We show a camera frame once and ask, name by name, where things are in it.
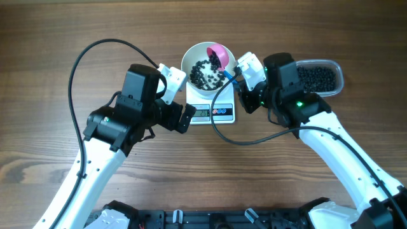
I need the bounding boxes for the pink scoop with blue handle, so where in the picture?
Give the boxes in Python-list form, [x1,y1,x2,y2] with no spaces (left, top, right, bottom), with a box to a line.
[206,43,232,90]

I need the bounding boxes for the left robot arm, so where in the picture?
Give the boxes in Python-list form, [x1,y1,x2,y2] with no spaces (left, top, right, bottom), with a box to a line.
[35,64,196,228]

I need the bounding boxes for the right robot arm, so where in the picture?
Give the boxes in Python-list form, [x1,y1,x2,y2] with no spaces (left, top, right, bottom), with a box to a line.
[237,52,406,228]

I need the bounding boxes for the white digital kitchen scale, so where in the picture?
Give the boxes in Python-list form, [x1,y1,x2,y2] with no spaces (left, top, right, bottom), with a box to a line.
[186,83,235,125]

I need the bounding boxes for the white plastic bowl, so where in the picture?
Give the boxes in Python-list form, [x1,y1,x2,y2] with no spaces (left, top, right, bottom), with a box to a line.
[181,42,228,101]

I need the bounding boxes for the black beans in bowl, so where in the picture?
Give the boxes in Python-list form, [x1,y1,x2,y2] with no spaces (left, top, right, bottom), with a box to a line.
[190,60,226,91]

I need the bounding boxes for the clear container of black beans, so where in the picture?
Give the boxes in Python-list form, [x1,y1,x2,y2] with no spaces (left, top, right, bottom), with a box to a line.
[296,59,344,97]

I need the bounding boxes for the black right camera cable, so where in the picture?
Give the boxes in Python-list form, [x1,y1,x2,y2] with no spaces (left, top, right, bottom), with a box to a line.
[209,65,407,229]

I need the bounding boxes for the black camera cable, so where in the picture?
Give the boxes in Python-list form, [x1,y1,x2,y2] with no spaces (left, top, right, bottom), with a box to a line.
[47,38,160,229]
[209,65,407,229]

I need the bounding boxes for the black left camera cable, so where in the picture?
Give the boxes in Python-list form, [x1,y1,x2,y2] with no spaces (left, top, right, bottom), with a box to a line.
[47,38,160,229]

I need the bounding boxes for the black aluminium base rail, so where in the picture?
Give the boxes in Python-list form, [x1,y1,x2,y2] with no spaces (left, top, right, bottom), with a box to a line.
[130,208,313,229]

